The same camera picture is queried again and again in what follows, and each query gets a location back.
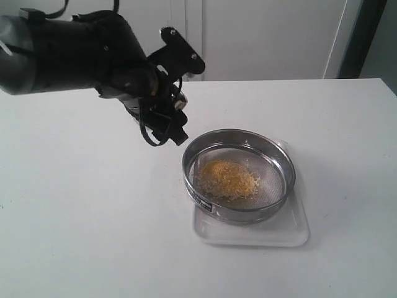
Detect yellow and white grain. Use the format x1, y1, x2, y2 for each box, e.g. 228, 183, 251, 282
192, 147, 262, 203

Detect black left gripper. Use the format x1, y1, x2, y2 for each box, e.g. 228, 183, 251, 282
97, 49, 188, 146

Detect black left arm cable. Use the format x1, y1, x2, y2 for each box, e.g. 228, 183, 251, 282
138, 77, 189, 148

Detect round steel mesh sieve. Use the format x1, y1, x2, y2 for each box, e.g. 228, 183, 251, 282
182, 129, 296, 225

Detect clear plastic tray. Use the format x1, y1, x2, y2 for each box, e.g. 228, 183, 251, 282
193, 138, 311, 248

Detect white cabinet doors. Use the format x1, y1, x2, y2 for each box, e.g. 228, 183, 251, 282
0, 0, 364, 83

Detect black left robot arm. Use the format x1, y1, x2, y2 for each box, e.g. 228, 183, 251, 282
1, 9, 187, 147

